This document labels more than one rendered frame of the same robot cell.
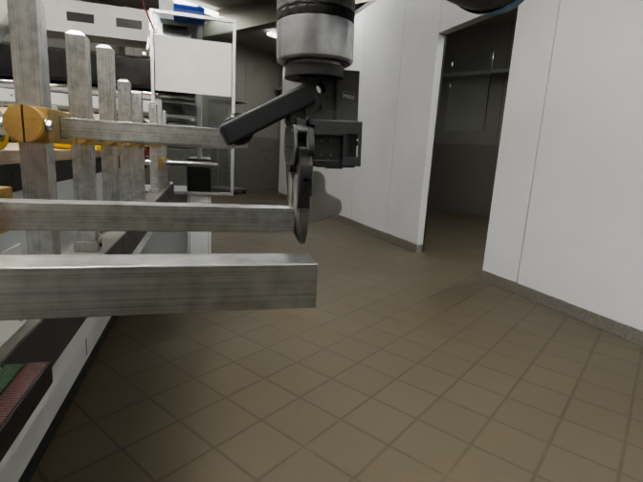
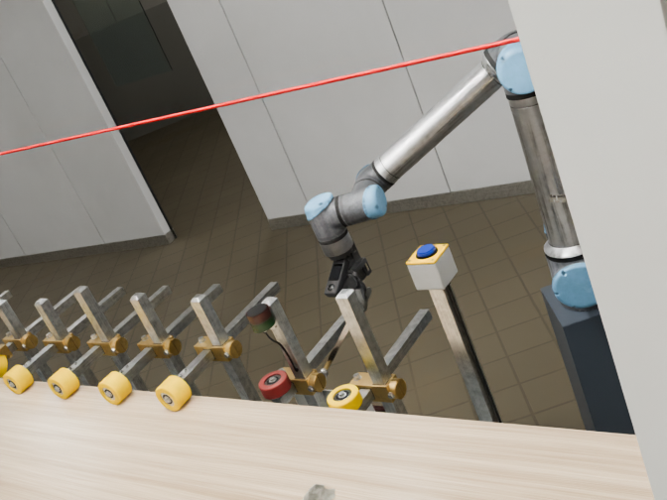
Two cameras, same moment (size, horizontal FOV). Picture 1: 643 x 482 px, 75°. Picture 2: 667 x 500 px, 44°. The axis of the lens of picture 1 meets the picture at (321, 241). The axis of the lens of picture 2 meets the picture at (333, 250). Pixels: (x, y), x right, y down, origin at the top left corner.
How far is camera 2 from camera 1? 208 cm
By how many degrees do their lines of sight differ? 32
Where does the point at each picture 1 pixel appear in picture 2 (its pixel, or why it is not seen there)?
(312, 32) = (345, 244)
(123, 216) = (329, 345)
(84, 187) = not seen: hidden behind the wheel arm
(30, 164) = (236, 366)
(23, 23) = (208, 310)
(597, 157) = (315, 64)
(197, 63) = not seen: outside the picture
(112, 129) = (238, 326)
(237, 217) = not seen: hidden behind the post
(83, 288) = (408, 342)
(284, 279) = (427, 316)
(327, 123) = (358, 266)
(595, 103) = (284, 15)
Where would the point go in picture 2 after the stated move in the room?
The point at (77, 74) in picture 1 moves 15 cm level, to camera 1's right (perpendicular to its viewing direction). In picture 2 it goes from (152, 316) to (193, 288)
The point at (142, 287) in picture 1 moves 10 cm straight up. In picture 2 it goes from (413, 335) to (401, 305)
